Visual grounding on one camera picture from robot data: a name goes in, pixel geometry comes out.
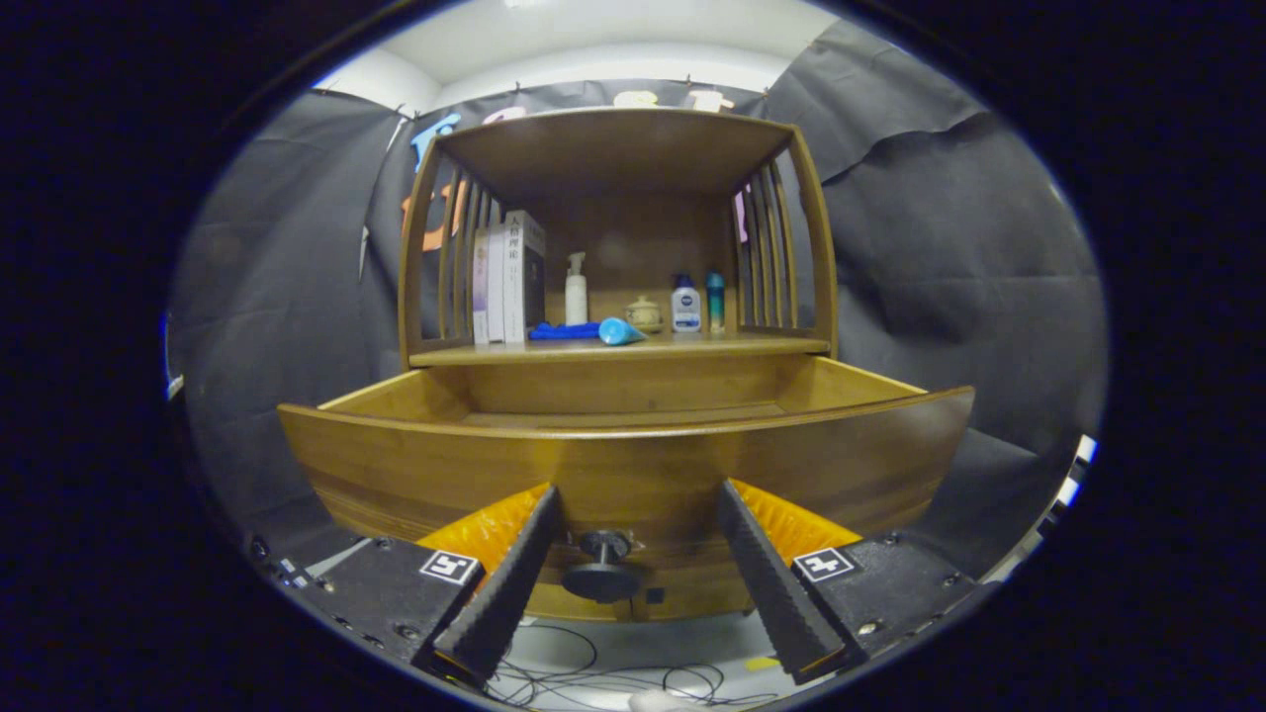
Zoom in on black backdrop cloth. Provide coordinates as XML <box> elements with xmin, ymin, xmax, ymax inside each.
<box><xmin>168</xmin><ymin>20</ymin><xmax>1107</xmax><ymax>579</ymax></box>

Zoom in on wooden cabinet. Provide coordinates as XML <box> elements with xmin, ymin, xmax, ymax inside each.
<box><xmin>399</xmin><ymin>107</ymin><xmax>840</xmax><ymax>372</ymax></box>

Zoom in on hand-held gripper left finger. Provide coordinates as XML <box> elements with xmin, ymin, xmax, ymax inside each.
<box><xmin>292</xmin><ymin>483</ymin><xmax>567</xmax><ymax>688</ymax></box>

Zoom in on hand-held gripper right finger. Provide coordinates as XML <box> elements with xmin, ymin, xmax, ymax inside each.
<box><xmin>716</xmin><ymin>479</ymin><xmax>980</xmax><ymax>685</ymax></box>

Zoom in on black floor cables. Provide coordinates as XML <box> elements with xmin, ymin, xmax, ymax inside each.
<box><xmin>490</xmin><ymin>623</ymin><xmax>782</xmax><ymax>711</ymax></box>

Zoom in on white blue lotion bottle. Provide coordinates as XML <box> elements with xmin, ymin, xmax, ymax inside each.
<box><xmin>671</xmin><ymin>274</ymin><xmax>702</xmax><ymax>333</ymax></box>

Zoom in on wooden drawer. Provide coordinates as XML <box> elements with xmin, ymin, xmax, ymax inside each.
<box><xmin>277</xmin><ymin>354</ymin><xmax>975</xmax><ymax>624</ymax></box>

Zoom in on black round drawer knob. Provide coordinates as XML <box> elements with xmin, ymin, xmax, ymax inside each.
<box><xmin>562</xmin><ymin>530</ymin><xmax>642</xmax><ymax>604</ymax></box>

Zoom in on lilac book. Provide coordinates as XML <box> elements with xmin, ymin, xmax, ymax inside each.
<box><xmin>472</xmin><ymin>227</ymin><xmax>492</xmax><ymax>346</ymax></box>

